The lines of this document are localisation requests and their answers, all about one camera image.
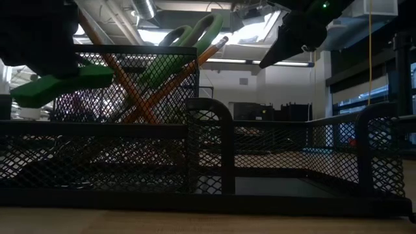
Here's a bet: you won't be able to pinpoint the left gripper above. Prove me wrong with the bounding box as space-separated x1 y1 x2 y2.
0 0 95 79

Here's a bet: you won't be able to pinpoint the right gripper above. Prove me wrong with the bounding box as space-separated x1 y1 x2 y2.
259 0 329 68

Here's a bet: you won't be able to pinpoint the green eraser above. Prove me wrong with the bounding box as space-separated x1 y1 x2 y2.
10 64 115 109

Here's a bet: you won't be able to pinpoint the orange wooden pencil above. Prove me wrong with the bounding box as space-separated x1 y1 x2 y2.
77 12 157 125
123 36 229 124

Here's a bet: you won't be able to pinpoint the green handled scissors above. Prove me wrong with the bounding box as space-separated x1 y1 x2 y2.
138 13 224 95

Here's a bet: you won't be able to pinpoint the blue sticky note pad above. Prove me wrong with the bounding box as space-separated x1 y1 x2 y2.
302 147 333 155

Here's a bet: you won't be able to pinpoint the black mesh desk organizer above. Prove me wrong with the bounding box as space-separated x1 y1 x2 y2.
0 44 413 218

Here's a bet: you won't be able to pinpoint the long ceiling light bar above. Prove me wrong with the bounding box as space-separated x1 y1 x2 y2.
205 57 315 68

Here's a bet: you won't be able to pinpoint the black equipment stack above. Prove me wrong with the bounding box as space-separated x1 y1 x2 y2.
279 102 313 123

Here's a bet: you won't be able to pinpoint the small dark screen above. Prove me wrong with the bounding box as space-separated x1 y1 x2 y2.
0 94 13 121

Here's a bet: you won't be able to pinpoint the white ceiling unit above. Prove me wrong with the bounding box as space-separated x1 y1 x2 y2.
346 0 400 20

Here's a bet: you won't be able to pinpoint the black pillar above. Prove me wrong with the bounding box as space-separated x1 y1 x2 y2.
391 31 416 118

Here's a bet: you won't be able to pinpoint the yellow hanging cable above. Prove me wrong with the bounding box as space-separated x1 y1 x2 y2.
366 0 374 107

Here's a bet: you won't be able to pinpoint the silver ventilation duct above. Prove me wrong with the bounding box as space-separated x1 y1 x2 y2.
131 0 158 21

